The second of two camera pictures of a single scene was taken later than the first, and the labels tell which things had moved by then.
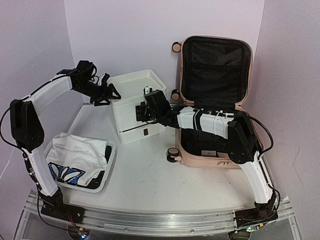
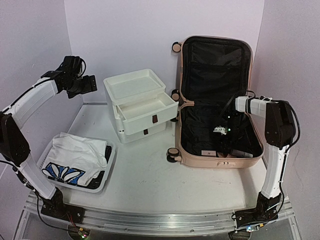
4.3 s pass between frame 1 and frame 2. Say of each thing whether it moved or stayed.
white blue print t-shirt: stayed
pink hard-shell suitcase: stayed
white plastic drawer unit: stayed
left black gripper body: moved
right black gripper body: moved
